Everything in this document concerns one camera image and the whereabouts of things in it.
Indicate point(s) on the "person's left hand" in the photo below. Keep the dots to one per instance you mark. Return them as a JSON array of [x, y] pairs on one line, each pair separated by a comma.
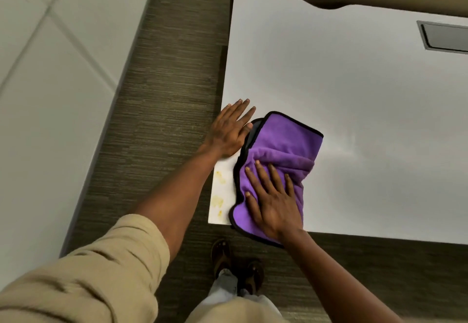
[[225, 134]]

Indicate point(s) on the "person's right hand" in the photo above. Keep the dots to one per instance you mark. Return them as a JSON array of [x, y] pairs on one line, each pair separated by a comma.
[[279, 211]]

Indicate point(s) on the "person's right little finger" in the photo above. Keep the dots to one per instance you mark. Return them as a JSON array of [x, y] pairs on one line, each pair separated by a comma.
[[290, 187]]

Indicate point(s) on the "person's left little finger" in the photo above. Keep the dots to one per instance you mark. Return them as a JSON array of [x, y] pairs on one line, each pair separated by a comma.
[[223, 115]]

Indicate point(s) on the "person's right middle finger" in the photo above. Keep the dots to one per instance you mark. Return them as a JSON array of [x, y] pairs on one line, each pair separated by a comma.
[[266, 178]]

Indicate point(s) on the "person's left thumb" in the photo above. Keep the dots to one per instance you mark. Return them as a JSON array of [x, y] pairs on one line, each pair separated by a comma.
[[246, 133]]

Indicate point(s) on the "person's left middle finger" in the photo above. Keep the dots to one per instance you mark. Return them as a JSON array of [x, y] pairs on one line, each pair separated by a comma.
[[240, 113]]

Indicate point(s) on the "person's right thumb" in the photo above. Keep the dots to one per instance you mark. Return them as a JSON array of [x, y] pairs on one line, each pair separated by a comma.
[[252, 207]]

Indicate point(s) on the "purple microfibre cloth black trim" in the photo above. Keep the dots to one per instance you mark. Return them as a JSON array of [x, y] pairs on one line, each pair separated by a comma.
[[285, 139]]

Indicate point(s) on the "person's left forearm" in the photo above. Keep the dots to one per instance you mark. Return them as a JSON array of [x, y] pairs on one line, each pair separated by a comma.
[[175, 202]]

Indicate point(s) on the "person's right forearm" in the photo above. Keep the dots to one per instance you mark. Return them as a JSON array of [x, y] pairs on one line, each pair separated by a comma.
[[336, 282]]

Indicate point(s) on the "yellow stain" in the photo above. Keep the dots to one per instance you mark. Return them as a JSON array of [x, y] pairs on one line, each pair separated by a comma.
[[217, 204]]

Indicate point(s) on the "dark brown sandal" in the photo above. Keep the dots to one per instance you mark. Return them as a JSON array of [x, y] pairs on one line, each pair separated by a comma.
[[222, 257], [253, 275]]

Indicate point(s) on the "light grey trousers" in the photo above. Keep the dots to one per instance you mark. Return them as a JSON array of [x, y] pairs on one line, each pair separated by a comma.
[[225, 288]]

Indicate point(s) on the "beige shirt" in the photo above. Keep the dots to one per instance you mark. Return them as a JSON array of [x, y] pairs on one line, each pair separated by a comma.
[[91, 275]]

